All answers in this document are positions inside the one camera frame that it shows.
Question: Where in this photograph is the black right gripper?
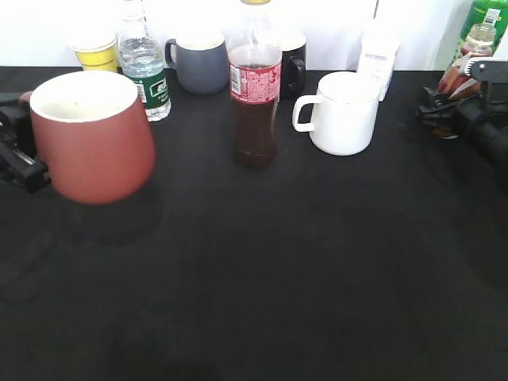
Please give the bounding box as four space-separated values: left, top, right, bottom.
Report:
416 87 507 187

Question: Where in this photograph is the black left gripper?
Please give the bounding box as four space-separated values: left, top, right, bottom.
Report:
1 93 51 194

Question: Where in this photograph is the red-brown ceramic mug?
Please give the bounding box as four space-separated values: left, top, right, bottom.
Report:
20 71 156 204

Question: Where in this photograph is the orange Nescafe bottle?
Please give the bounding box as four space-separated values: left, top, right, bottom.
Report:
432 23 498 140

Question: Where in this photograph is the white ceramic mug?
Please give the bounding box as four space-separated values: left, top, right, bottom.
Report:
292 71 379 156

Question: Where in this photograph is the green Sprite bottle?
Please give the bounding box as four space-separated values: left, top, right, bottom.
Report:
458 0 507 52

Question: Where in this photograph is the black ceramic mug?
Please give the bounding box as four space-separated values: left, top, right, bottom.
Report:
280 31 306 98

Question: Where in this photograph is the grey ceramic mug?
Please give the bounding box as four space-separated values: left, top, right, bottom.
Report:
164 30 229 95

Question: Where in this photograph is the white carton box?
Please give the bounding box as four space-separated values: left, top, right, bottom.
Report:
356 18 402 102

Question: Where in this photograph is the yellow paper cup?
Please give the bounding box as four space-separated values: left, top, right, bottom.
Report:
70 33 117 72

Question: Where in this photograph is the green label water bottle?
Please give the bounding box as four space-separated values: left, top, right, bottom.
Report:
118 1 171 121

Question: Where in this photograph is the red label cola bottle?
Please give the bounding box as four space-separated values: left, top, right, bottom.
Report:
226 1 283 169

